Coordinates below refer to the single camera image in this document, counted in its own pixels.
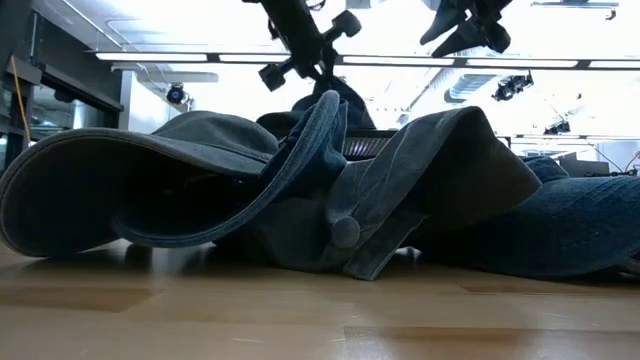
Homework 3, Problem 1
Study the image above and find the grey cotton cap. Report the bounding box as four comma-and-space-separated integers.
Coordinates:
0, 109, 281, 259
214, 105, 544, 282

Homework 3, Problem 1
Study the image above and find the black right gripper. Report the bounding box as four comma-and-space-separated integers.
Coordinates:
419, 0, 514, 58

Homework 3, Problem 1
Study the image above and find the hanging yellow cable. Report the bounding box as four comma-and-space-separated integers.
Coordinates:
9, 54, 32, 144

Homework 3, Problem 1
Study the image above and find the black monitor on arm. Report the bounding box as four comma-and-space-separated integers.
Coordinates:
558, 158, 612, 179

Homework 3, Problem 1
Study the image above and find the black stage light cluster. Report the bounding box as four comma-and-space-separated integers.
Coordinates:
492, 71, 535, 103

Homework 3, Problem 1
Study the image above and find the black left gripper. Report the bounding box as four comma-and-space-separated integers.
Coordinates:
258, 9, 364, 94

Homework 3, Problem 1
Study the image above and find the dark glass partition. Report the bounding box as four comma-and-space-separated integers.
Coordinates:
0, 0, 125, 169

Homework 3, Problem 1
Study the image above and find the black ceiling spotlight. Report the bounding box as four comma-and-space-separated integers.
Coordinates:
166, 83, 189, 106

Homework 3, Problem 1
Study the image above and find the long ceiling light strip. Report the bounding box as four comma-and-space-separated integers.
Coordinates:
94, 51, 640, 70

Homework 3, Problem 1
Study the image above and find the black perforated metal stand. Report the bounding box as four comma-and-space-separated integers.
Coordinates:
342, 129, 401, 162

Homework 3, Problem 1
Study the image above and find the silver ventilation duct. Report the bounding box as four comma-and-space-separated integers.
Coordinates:
443, 73, 497, 105

